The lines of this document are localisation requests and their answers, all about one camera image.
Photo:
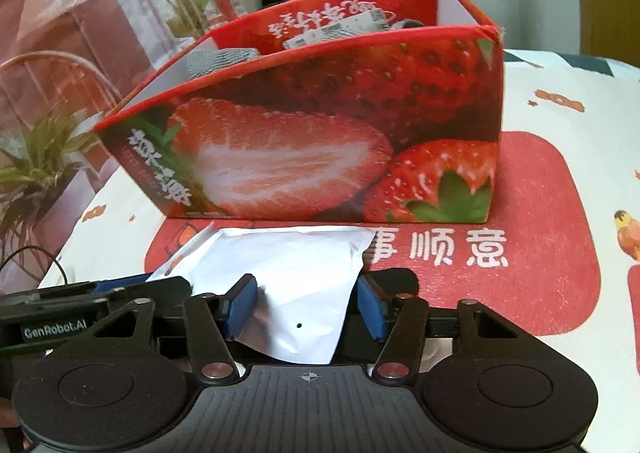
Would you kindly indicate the red strawberry cardboard box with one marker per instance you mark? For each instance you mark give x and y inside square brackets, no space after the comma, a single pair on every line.
[400,126]

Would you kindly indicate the clear plastic packaged insole bag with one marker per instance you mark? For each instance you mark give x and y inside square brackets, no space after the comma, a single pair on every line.
[304,276]

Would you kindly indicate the grey knitted soft cloth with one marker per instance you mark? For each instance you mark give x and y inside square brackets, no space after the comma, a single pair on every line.
[203,61]

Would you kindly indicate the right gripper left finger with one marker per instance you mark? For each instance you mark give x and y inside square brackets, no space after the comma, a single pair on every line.
[213,320]

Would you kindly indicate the white patterned tablecloth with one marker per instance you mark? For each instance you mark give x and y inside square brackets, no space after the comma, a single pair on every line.
[549,257]

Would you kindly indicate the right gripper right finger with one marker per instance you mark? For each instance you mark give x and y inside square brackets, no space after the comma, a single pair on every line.
[396,316]

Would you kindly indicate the person's right hand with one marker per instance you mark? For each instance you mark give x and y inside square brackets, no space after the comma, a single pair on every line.
[12,436]

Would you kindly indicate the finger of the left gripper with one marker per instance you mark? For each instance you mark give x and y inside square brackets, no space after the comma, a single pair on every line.
[150,290]

